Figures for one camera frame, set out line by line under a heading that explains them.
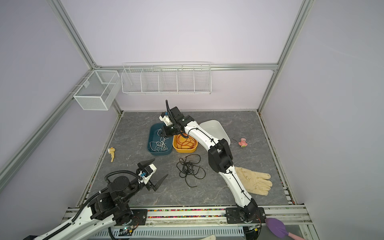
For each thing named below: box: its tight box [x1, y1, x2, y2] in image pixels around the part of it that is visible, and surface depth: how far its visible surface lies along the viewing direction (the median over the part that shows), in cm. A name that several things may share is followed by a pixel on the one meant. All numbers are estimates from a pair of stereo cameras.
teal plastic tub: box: [147, 123, 174, 156], surface depth 99 cm
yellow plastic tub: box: [172, 134, 198, 154], surface depth 102 cm
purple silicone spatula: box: [264, 218, 306, 240], surface depth 72 cm
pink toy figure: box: [238, 138, 248, 148], surface depth 101 cm
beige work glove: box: [234, 166, 273, 196], surface depth 86 cm
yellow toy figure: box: [108, 147, 116, 163], surface depth 98 cm
